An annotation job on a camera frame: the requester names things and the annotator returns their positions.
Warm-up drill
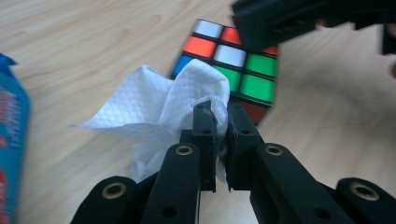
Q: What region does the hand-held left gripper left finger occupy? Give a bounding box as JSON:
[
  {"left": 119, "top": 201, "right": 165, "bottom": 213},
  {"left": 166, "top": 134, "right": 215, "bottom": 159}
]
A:
[{"left": 179, "top": 100, "right": 218, "bottom": 192}]

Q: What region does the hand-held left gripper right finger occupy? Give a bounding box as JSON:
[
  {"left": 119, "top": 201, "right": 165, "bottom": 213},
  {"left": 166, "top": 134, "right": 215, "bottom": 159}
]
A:
[{"left": 225, "top": 102, "right": 265, "bottom": 191}]

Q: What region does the multicoloured puzzle cube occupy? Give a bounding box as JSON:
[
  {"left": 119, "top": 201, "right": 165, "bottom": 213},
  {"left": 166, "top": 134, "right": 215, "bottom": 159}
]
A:
[{"left": 169, "top": 19, "right": 279, "bottom": 125}]

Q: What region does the white tissue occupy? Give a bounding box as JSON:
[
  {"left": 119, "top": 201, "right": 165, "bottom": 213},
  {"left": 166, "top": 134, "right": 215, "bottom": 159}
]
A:
[{"left": 67, "top": 59, "right": 232, "bottom": 185}]

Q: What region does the blue tissue pack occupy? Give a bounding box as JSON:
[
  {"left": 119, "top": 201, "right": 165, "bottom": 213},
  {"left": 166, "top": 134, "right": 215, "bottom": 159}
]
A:
[{"left": 0, "top": 52, "right": 32, "bottom": 224}]

